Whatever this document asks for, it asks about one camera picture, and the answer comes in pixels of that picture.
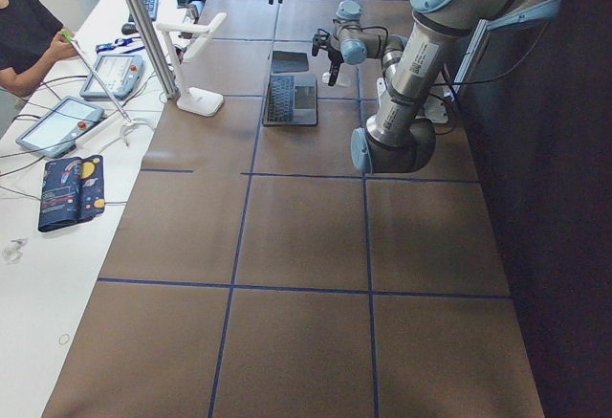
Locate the grabber stick green handle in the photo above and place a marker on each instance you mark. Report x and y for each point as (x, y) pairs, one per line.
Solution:
(129, 124)

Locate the near teach pendant tablet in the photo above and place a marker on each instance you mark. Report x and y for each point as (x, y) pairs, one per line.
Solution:
(55, 133)

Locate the person in black shirt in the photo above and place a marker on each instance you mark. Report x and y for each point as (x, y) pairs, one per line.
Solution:
(32, 42)

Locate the grey laptop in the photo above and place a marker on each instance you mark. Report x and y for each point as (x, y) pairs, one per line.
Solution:
(291, 100)

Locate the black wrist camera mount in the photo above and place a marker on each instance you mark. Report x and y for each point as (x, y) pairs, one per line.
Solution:
(320, 42)

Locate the dark blue space pouch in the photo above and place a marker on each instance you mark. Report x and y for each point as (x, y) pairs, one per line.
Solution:
(72, 192)

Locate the black mouse pad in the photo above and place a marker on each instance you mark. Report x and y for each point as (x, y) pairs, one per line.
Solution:
(289, 62)

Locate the aluminium frame post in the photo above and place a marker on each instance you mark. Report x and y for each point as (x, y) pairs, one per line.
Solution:
(153, 47)

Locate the black mouse on desk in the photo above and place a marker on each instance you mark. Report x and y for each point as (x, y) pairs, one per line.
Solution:
(129, 28)

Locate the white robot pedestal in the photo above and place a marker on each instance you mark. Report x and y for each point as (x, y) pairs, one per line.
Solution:
(434, 107)

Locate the teach pendant tablet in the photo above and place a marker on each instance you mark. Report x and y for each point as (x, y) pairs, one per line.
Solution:
(120, 73)
(55, 133)

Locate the far teach pendant tablet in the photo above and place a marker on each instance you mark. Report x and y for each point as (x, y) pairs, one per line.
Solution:
(120, 73)

